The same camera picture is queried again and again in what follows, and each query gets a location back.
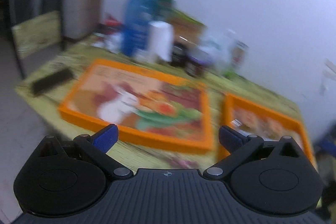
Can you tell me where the black remote control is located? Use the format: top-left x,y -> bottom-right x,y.
31,68 -> 74,96

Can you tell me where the green Tsingtao beer can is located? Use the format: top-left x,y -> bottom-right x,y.
224,40 -> 249,79

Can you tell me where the blue water bottle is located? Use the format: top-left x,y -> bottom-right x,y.
121,0 -> 156,57

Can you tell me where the bagged sliced bread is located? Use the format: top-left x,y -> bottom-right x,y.
167,9 -> 207,48

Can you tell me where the dark glass jar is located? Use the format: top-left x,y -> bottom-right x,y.
170,42 -> 188,68

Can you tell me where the white paper roll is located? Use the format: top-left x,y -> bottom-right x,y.
147,20 -> 174,63

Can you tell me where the translucent white plastic bag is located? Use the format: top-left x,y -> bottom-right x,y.
199,29 -> 237,76

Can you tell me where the purple lidded porridge can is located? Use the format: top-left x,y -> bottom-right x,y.
185,51 -> 211,78

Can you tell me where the orange mooncake box base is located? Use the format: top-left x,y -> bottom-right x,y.
220,93 -> 317,166

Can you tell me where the wooden chair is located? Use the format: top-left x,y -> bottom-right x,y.
9,0 -> 67,79

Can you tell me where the orange mooncake box lid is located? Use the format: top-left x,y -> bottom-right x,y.
58,59 -> 214,154

